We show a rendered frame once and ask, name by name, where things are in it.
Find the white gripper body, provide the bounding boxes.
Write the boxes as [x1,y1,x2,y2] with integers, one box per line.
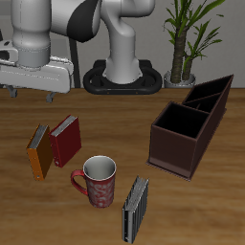
[0,56,76,95]

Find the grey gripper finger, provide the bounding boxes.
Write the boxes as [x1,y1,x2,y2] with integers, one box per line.
[45,91,58,103]
[4,84,19,99]

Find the red book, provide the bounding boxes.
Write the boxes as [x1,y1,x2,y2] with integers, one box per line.
[48,114,82,168]

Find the orange book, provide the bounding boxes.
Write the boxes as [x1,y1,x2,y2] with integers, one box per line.
[26,123,54,182]

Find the dark brown desk caddy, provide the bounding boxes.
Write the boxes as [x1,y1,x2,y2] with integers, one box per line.
[145,74,234,182]

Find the black grey striped book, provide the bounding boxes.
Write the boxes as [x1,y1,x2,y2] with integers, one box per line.
[122,175,150,245]

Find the red patterned mug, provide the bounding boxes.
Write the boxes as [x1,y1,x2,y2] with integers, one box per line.
[70,155,118,209]

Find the green pot plant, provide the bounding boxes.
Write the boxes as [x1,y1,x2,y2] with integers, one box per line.
[162,0,226,89]

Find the flat black base plate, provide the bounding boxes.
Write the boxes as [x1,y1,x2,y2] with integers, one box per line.
[82,59,164,96]

